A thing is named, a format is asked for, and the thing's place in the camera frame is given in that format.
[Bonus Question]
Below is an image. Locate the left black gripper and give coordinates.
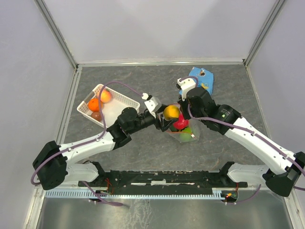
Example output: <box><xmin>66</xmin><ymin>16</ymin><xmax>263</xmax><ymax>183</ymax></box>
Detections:
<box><xmin>128</xmin><ymin>104</ymin><xmax>179</xmax><ymax>134</ymax></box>

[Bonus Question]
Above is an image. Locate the yellow lemon toy fruit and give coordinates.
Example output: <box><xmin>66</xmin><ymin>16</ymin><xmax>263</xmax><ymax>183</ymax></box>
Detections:
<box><xmin>163</xmin><ymin>105</ymin><xmax>180</xmax><ymax>121</ymax></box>

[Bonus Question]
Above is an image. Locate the red apple toy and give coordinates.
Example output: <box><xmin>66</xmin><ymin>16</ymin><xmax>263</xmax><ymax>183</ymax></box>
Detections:
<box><xmin>173</xmin><ymin>114</ymin><xmax>189</xmax><ymax>130</ymax></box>

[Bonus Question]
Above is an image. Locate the green watermelon toy ball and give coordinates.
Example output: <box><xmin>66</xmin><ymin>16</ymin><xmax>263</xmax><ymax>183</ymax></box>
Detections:
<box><xmin>179</xmin><ymin>127</ymin><xmax>193</xmax><ymax>142</ymax></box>

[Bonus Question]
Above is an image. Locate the clear zip bag orange zipper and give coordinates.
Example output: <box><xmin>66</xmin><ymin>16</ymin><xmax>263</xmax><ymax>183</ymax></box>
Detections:
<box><xmin>163</xmin><ymin>104</ymin><xmax>200</xmax><ymax>143</ymax></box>

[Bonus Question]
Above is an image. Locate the white perforated plastic basket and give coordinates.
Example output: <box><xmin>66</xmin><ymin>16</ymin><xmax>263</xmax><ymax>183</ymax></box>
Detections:
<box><xmin>77</xmin><ymin>84</ymin><xmax>140</xmax><ymax>128</ymax></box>

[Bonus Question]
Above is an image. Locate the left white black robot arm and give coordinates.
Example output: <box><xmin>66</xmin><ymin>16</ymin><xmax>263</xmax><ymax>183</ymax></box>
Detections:
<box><xmin>31</xmin><ymin>105</ymin><xmax>180</xmax><ymax>190</ymax></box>

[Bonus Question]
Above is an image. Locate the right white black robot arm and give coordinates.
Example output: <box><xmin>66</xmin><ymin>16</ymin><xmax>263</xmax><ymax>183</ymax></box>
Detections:
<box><xmin>178</xmin><ymin>87</ymin><xmax>305</xmax><ymax>197</ymax></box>

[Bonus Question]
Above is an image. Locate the blue patterned cloth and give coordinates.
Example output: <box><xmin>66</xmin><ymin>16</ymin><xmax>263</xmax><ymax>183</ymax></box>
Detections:
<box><xmin>189</xmin><ymin>67</ymin><xmax>214</xmax><ymax>95</ymax></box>

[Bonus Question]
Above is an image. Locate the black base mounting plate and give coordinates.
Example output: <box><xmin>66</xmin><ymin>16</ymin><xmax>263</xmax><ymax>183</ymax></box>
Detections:
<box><xmin>88</xmin><ymin>170</ymin><xmax>248</xmax><ymax>196</ymax></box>

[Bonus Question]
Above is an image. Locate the peach toy fruit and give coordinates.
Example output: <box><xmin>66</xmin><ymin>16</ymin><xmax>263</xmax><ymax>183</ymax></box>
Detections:
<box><xmin>100</xmin><ymin>89</ymin><xmax>112</xmax><ymax>103</ymax></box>

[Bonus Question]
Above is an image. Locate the brown kiwi toy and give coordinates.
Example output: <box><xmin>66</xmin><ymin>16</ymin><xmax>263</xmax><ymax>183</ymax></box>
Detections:
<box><xmin>91</xmin><ymin>112</ymin><xmax>102</xmax><ymax>122</ymax></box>

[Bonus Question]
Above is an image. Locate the orange toy fruit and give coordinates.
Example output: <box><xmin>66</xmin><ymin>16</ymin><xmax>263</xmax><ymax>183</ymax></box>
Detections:
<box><xmin>88</xmin><ymin>98</ymin><xmax>104</xmax><ymax>112</ymax></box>

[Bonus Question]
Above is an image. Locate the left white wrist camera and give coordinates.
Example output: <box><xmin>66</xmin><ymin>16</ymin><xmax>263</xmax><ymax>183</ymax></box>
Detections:
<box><xmin>142</xmin><ymin>93</ymin><xmax>162</xmax><ymax>113</ymax></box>

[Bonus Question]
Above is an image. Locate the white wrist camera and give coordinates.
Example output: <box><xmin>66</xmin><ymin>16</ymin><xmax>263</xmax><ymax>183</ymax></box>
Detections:
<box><xmin>142</xmin><ymin>93</ymin><xmax>162</xmax><ymax>113</ymax></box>
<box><xmin>177</xmin><ymin>76</ymin><xmax>199</xmax><ymax>101</ymax></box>

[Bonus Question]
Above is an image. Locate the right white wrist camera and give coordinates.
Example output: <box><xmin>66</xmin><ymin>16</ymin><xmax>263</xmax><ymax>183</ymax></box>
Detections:
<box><xmin>177</xmin><ymin>76</ymin><xmax>199</xmax><ymax>101</ymax></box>

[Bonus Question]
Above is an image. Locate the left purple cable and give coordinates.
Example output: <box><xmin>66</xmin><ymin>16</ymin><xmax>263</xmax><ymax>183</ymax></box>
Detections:
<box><xmin>31</xmin><ymin>81</ymin><xmax>146</xmax><ymax>207</ymax></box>

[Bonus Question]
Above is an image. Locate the light blue cable duct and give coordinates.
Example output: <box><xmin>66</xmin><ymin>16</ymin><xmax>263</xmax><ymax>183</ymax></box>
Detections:
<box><xmin>45</xmin><ymin>188</ymin><xmax>227</xmax><ymax>199</ymax></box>

